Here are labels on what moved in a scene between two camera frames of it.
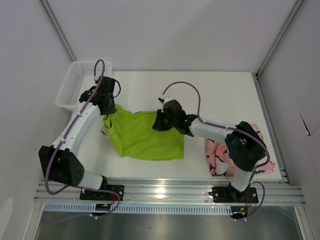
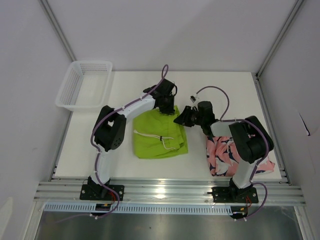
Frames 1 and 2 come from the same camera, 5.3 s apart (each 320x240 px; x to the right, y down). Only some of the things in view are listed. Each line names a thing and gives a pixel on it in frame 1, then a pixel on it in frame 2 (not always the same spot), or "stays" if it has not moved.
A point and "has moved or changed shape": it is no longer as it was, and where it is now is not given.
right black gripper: (158, 125) → (183, 118)
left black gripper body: (112, 108) → (172, 94)
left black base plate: (95, 195) stays
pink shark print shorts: (221, 164) stays
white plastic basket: (78, 76) stays
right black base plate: (229, 195) stays
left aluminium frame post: (57, 29) stays
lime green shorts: (136, 138) has moved or changed shape
